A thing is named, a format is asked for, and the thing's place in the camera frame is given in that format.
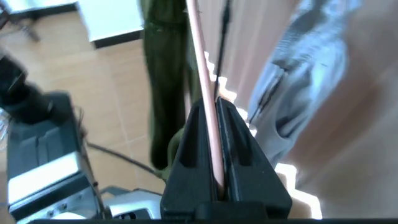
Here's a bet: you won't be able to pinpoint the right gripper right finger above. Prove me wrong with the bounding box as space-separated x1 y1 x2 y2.
216 96 294 220

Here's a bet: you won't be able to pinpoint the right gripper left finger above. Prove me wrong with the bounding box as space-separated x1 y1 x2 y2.
160 98 218 220

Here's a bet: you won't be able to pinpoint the pink clothes hanger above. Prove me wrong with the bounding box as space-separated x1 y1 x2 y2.
185 0 225 195

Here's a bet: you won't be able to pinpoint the pale grey shorts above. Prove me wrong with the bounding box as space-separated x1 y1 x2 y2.
248 0 363 169

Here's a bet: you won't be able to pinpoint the green garment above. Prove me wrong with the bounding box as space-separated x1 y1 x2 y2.
139 0 205 183

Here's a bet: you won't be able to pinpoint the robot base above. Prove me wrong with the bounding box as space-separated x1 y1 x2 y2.
0 55 162 220

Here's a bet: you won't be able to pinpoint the black clothes rack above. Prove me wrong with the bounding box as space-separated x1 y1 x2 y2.
213 0 233 100

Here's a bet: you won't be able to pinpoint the beige curtain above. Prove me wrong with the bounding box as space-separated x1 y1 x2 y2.
198 0 398 218

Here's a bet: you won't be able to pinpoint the black cable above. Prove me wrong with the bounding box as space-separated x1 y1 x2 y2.
86 141 165 182

